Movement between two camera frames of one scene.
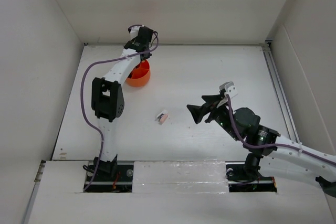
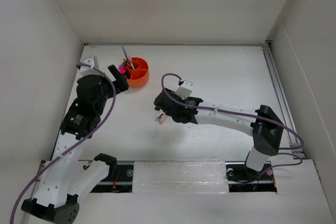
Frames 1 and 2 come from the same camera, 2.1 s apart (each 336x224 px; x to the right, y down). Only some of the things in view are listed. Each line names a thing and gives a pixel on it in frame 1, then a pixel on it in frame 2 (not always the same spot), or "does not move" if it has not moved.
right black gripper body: x=221 y=115 to x=172 y=92
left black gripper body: x=148 y=55 to x=108 y=93
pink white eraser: x=162 y=117 does not move
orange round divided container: x=139 y=75 does not move
